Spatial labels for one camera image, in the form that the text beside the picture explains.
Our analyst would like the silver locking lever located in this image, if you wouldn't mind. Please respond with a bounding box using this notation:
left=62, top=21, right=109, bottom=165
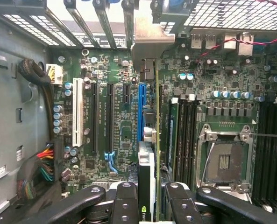
left=201, top=141, right=215, bottom=185
left=249, top=133, right=277, bottom=139

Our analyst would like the blue board connector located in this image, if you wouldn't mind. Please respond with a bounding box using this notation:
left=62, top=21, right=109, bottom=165
left=104, top=150, right=118, bottom=175

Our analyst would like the CPU socket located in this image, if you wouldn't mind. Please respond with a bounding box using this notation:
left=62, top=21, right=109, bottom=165
left=196, top=123, right=255, bottom=195

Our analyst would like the black RAM slot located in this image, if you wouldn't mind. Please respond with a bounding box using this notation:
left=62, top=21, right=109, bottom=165
left=255, top=100, right=264, bottom=203
left=271, top=95, right=277, bottom=213
left=263, top=100, right=272, bottom=206
left=184, top=94, right=191, bottom=185
left=190, top=94, right=198, bottom=185
left=178, top=94, right=185, bottom=185

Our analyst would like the long black expansion slot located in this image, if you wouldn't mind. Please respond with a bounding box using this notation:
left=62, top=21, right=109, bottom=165
left=106, top=82, right=115, bottom=155
left=91, top=82, right=99, bottom=156

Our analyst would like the white expansion slot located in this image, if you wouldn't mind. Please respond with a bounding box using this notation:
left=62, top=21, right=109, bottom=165
left=72, top=77, right=85, bottom=147

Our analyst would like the green motherboard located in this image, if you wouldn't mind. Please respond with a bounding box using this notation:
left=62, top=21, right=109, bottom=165
left=50, top=48, right=277, bottom=207

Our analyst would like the blue expansion slot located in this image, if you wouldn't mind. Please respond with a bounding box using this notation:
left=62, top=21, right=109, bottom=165
left=137, top=83, right=149, bottom=143

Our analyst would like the black open PC case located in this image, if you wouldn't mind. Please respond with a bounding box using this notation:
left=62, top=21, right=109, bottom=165
left=0, top=0, right=277, bottom=224

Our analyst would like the short black expansion slot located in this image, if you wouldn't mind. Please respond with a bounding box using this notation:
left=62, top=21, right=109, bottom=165
left=122, top=83, right=131, bottom=105

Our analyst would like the white power connector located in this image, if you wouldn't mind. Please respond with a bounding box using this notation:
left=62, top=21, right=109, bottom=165
left=45, top=63, right=64, bottom=86

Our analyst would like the coloured wire bundle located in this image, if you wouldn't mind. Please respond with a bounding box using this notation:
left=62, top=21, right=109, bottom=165
left=16, top=142, right=56, bottom=202

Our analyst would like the black sleeved cable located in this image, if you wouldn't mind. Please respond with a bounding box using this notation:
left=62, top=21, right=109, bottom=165
left=17, top=58, right=55, bottom=143

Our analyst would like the red black twisted wire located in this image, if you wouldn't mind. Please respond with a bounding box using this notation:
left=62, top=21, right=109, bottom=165
left=199, top=0, right=277, bottom=58

